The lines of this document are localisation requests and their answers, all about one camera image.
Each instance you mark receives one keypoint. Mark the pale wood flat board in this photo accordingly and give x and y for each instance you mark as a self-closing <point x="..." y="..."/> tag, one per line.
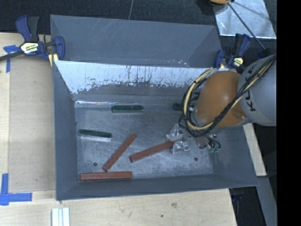
<point x="30" y="126"/>

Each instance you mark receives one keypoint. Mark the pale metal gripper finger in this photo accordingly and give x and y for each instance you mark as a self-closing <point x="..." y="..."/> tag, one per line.
<point x="175" y="132"/>
<point x="181" y="147"/>

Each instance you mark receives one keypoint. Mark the grey metal bin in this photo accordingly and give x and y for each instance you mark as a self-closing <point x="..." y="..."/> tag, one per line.
<point x="145" y="43"/>

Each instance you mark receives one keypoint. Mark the red-brown flat block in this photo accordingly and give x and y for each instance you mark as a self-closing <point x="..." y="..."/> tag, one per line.
<point x="105" y="176"/>
<point x="150" y="152"/>
<point x="120" y="152"/>

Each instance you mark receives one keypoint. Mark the dark green flat block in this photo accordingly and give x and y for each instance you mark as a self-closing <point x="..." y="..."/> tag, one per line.
<point x="127" y="108"/>
<point x="176" y="106"/>
<point x="95" y="133"/>

